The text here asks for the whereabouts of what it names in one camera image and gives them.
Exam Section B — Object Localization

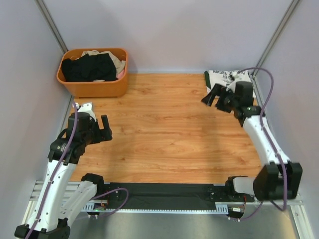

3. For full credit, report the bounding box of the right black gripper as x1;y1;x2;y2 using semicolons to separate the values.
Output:
201;84;239;114

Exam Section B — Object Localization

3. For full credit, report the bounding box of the white green raglan t-shirt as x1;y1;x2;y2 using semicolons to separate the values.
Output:
204;70;252;93

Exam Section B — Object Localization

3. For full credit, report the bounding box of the orange plastic laundry basket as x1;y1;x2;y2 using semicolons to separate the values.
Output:
56;48;129;98

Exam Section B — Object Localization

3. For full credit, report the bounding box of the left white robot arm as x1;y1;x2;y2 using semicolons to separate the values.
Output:
14;112;112;239

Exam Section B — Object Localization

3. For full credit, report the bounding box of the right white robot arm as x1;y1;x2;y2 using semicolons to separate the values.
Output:
201;81;303;201

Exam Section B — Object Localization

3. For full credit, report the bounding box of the pink garment in basket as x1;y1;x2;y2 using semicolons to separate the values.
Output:
117;70;125;79

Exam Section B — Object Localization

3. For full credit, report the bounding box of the black t-shirt in basket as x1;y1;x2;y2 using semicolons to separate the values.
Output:
61;53;117;82

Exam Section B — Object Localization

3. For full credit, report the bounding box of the beige t-shirt in basket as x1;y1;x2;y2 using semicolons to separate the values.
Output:
81;50;126;74

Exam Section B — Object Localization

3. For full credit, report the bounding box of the black base mat strip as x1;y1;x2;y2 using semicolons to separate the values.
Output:
105;183;233;211

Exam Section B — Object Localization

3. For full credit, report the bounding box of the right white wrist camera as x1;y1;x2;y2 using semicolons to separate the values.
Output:
226;75;247;93

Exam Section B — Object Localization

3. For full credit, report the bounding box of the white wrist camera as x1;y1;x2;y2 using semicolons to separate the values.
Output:
74;102;97;121
226;75;247;93

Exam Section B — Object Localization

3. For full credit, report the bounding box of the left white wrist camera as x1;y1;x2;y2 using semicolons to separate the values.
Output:
74;102;97;121

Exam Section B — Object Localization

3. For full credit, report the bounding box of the right aluminium frame post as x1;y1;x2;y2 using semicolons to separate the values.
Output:
256;0;301;67

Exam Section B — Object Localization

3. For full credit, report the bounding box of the aluminium frame post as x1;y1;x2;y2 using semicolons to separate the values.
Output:
34;0;81;77
256;0;301;67

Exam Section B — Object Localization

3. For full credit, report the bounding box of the left aluminium frame post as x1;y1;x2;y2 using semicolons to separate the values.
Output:
34;0;81;77

